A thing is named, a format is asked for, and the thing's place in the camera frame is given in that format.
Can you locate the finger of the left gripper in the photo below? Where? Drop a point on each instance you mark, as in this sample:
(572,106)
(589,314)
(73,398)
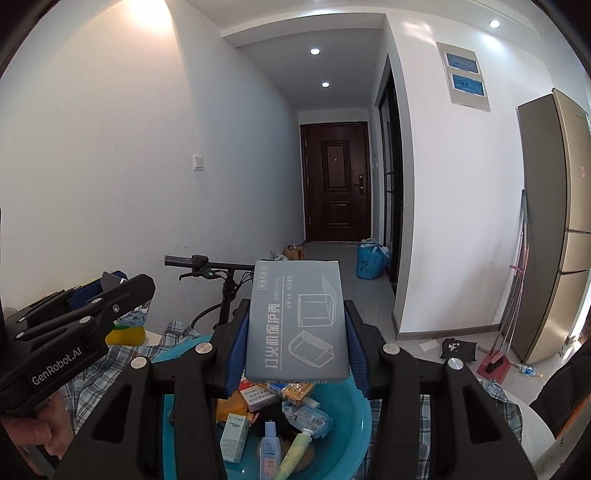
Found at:
(58,303)
(106,304)

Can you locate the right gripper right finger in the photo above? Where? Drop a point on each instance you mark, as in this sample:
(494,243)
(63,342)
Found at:
(470,439)

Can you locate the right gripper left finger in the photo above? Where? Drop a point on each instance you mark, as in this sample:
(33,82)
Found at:
(123,436)

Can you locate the small black box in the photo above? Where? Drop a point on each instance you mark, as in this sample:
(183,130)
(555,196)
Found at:
(110,281)

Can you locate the green cream tube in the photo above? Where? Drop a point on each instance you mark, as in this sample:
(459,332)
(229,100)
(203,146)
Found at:
(297,450)

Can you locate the grey lighter case box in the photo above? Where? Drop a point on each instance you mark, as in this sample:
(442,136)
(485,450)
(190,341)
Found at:
(297,323)

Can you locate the person left hand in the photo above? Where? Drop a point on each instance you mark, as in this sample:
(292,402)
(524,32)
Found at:
(51,428)

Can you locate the yellow green-lidded container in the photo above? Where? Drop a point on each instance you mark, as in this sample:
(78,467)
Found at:
(128,330)

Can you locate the blue plaid cloth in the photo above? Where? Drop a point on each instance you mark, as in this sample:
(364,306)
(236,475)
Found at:
(83,393)

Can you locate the red dustpan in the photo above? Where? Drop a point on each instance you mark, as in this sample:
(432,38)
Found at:
(495,366)

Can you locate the small teal white carton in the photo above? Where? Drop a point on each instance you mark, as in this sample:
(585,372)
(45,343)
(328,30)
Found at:
(233,437)

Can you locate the red white cigarette pack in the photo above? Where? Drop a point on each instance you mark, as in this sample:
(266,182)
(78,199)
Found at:
(258,397)

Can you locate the small blue lotion bottle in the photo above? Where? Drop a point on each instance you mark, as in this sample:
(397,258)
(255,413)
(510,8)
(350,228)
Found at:
(269,452)

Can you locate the blue plastic basin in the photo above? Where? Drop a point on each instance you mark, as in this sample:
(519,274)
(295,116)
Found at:
(337,456)

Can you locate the gold refrigerator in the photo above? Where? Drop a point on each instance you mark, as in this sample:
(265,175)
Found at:
(555,138)

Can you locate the blue shopping bag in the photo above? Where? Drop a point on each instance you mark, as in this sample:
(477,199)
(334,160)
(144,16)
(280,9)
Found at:
(372,258)

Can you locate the dark brown entrance door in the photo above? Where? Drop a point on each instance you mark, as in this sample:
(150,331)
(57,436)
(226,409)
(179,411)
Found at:
(336,168)

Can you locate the white wall switch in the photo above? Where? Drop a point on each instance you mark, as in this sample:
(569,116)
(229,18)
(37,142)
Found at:
(197,162)

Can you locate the wall electrical panel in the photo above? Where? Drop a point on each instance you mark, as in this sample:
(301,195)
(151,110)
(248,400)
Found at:
(464,75)

